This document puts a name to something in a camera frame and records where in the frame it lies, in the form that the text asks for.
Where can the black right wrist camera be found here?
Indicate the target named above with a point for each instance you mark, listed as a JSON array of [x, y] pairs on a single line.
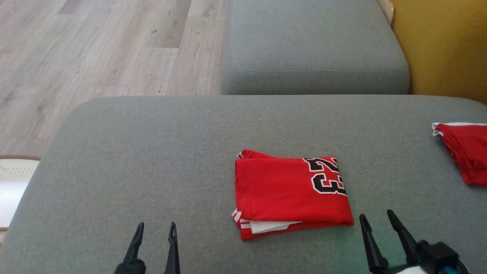
[[437, 255]]

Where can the beige cloth piece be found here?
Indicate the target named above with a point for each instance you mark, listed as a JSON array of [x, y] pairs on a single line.
[[386, 9]]

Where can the large grey sofa seat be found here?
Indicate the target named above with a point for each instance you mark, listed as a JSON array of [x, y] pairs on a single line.
[[152, 171]]

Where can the red jersey white striped trim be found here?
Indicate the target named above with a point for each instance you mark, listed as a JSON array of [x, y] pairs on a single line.
[[274, 190]]

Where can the red basketball shorts small print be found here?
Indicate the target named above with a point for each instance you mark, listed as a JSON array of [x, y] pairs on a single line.
[[471, 156]]

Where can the yellow sofa backrest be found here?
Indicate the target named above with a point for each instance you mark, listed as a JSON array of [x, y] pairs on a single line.
[[445, 45]]

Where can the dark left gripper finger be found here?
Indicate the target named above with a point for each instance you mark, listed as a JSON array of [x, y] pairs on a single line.
[[134, 255], [173, 258]]

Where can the grey sofa seat cushion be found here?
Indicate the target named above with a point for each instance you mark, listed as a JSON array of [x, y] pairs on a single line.
[[312, 38]]

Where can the white laundry basket brown rim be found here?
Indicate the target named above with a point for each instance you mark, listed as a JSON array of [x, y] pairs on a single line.
[[15, 190]]

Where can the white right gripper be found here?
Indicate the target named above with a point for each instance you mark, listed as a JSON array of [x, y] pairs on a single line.
[[407, 270]]

